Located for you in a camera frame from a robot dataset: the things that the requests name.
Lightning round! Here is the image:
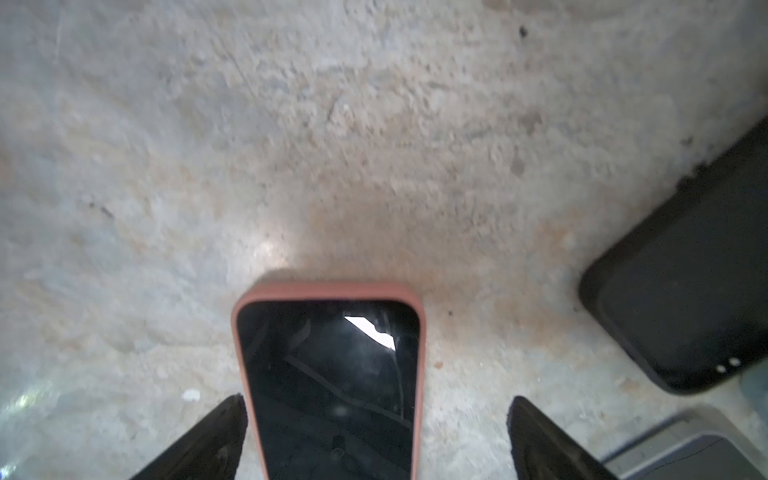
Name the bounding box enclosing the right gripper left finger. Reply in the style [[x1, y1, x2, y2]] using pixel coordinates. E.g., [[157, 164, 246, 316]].
[[132, 394, 248, 480]]

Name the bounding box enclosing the pink phone case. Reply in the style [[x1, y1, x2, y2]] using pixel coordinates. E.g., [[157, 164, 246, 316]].
[[231, 282, 427, 480]]

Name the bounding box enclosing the purple-edged black phone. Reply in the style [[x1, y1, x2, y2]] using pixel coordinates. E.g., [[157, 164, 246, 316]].
[[236, 299, 421, 480]]

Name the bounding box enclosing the black phone case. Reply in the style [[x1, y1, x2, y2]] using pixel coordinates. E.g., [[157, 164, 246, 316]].
[[578, 121, 767, 396]]

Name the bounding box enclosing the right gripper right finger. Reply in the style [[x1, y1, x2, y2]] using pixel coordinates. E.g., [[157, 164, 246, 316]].
[[507, 396, 617, 480]]

